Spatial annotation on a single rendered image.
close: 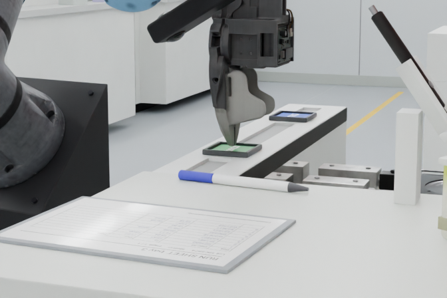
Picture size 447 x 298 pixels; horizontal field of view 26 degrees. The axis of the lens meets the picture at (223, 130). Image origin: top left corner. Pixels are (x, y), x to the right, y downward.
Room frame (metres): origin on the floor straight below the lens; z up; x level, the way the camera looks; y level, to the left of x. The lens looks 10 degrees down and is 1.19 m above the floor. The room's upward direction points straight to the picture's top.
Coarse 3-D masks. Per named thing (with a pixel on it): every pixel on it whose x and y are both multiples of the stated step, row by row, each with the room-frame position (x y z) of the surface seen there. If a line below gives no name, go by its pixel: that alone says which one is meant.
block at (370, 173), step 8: (320, 168) 1.28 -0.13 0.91; (328, 168) 1.27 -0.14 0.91; (336, 168) 1.27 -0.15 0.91; (344, 168) 1.27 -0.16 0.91; (352, 168) 1.27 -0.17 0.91; (360, 168) 1.27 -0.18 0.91; (368, 168) 1.27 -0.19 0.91; (376, 168) 1.27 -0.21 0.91; (336, 176) 1.27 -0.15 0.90; (344, 176) 1.26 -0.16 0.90; (352, 176) 1.26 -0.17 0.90; (360, 176) 1.26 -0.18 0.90; (368, 176) 1.25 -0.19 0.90; (376, 176) 1.25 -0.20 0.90; (376, 184) 1.25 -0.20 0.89
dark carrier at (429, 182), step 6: (426, 174) 1.27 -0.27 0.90; (432, 174) 1.27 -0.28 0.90; (426, 180) 1.23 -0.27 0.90; (432, 180) 1.23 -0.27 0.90; (438, 180) 1.24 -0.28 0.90; (420, 186) 1.20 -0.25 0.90; (426, 186) 1.20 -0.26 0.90; (432, 186) 1.20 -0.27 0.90; (438, 186) 1.20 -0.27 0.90; (420, 192) 1.17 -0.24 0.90; (426, 192) 1.17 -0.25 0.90; (432, 192) 1.17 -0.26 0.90; (438, 192) 1.17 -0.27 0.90
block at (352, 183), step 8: (312, 176) 1.22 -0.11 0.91; (320, 176) 1.22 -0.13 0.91; (328, 176) 1.22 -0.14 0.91; (312, 184) 1.20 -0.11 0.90; (320, 184) 1.19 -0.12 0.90; (328, 184) 1.19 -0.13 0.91; (336, 184) 1.19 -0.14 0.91; (344, 184) 1.18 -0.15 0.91; (352, 184) 1.18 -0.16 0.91; (360, 184) 1.18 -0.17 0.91; (368, 184) 1.20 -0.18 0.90
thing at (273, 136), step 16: (272, 112) 1.42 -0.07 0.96; (320, 112) 1.42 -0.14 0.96; (336, 112) 1.42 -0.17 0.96; (240, 128) 1.28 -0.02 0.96; (256, 128) 1.28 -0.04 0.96; (272, 128) 1.31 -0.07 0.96; (288, 128) 1.28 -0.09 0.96; (304, 128) 1.28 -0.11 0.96; (208, 144) 1.17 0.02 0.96; (272, 144) 1.17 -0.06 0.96; (176, 160) 1.07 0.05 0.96; (192, 160) 1.07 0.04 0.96; (208, 160) 1.09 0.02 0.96; (224, 160) 1.08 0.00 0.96; (240, 160) 1.07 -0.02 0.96; (256, 160) 1.07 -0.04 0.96
